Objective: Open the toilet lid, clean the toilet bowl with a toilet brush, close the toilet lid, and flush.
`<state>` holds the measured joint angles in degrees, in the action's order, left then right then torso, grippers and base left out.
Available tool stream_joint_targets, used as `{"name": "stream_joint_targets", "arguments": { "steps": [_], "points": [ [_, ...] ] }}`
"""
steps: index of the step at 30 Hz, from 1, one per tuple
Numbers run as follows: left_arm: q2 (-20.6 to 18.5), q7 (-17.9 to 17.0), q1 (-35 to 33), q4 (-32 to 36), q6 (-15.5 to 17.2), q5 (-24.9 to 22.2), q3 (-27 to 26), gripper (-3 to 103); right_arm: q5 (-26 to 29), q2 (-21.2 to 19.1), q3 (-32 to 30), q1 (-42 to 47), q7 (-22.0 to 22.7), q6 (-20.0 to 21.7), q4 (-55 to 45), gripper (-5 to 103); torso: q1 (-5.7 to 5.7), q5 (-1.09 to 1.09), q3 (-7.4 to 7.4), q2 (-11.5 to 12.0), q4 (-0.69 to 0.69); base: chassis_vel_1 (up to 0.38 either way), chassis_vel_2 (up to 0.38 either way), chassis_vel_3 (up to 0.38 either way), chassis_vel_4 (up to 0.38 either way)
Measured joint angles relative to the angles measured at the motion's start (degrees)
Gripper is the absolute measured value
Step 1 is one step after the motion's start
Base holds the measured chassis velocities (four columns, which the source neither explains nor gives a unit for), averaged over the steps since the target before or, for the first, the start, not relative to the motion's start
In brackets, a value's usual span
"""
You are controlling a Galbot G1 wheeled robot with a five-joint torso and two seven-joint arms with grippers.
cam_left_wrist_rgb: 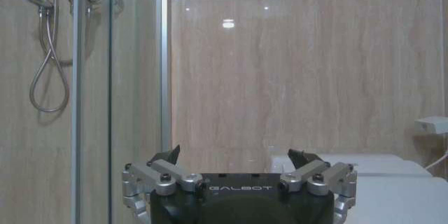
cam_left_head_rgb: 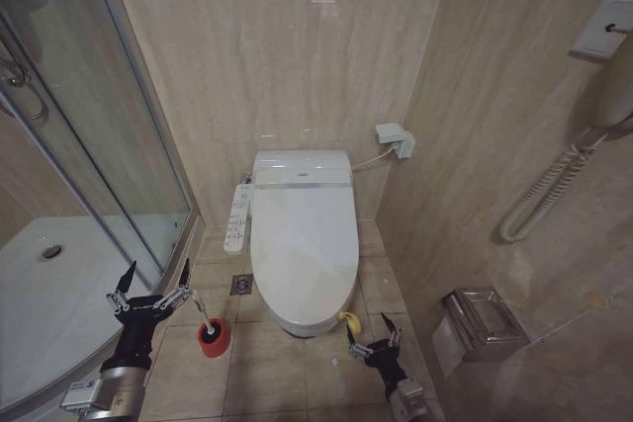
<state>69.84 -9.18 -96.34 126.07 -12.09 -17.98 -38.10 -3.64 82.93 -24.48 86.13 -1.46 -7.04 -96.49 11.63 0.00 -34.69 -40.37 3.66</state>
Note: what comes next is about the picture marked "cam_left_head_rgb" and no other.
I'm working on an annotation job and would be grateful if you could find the white wall phone base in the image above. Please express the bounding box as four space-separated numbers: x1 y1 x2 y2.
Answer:
569 0 633 61

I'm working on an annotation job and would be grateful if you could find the white toilet paper roll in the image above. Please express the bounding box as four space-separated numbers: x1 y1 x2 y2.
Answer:
431 316 470 380

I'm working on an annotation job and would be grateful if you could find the red toilet brush holder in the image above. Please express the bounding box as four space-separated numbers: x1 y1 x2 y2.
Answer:
197 317 231 359

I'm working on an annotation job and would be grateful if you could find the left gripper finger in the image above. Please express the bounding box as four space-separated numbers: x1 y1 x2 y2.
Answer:
156 257 193 312
105 259 137 315

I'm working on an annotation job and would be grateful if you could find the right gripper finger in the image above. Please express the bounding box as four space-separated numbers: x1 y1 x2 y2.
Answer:
345 325 372 360
380 311 404 349

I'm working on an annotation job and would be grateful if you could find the white toilet power cord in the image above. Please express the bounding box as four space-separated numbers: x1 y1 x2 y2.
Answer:
349 146 398 172

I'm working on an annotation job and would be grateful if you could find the pale wall outlet box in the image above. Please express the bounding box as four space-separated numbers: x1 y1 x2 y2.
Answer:
373 122 417 161

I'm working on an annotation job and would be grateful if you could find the white shower tray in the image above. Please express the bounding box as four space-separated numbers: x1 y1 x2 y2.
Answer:
0 213 192 416

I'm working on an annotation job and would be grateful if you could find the glass shower enclosure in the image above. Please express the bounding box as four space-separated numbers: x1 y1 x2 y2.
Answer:
0 0 202 295

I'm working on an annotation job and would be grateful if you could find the white toilet lid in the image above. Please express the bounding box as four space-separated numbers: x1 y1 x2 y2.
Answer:
249 183 360 325

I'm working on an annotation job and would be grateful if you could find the white toilet control panel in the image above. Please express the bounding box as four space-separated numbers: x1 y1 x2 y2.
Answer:
223 183 256 254

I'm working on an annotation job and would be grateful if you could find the steel toilet paper holder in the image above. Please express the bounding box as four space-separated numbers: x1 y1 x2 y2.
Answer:
437 287 531 363

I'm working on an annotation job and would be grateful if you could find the yellow cloth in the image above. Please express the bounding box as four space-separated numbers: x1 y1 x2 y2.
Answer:
338 311 362 335

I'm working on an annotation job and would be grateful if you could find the white toilet brush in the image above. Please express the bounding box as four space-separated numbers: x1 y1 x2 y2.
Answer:
192 290 223 342

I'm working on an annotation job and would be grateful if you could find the metal floor drain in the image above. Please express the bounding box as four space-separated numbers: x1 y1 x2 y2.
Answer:
230 274 255 296

